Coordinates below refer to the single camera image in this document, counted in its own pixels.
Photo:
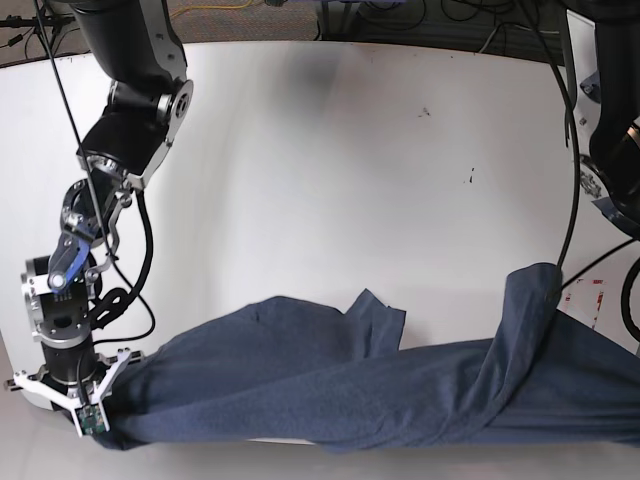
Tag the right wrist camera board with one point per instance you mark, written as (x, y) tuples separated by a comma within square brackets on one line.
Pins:
[(90, 420)]

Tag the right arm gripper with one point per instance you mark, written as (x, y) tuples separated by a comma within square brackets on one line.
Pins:
[(74, 379)]

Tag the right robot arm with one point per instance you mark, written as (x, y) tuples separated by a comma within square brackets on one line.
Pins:
[(150, 93)]

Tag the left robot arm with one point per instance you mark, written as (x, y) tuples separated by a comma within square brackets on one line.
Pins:
[(600, 48)]

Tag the red tape rectangle marking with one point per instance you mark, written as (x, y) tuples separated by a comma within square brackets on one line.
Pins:
[(582, 300)]

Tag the black tripod stand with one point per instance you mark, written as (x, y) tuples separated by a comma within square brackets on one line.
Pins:
[(47, 17)]

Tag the dark blue printed T-shirt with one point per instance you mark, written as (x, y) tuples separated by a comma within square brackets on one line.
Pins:
[(290, 369)]

